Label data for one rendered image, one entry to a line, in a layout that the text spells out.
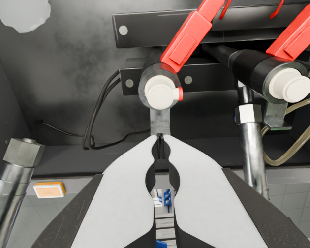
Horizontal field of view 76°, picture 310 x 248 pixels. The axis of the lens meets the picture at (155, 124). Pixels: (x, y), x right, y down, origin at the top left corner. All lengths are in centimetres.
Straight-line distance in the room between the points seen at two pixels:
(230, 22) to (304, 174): 33
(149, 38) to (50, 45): 25
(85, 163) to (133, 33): 29
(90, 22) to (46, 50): 10
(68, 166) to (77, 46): 24
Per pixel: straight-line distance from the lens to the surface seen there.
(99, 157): 46
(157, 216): 90
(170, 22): 26
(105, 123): 48
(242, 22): 26
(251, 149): 19
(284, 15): 28
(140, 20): 26
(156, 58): 16
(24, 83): 51
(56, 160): 49
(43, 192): 46
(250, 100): 20
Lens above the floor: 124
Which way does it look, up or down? 62 degrees down
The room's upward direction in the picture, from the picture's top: 179 degrees clockwise
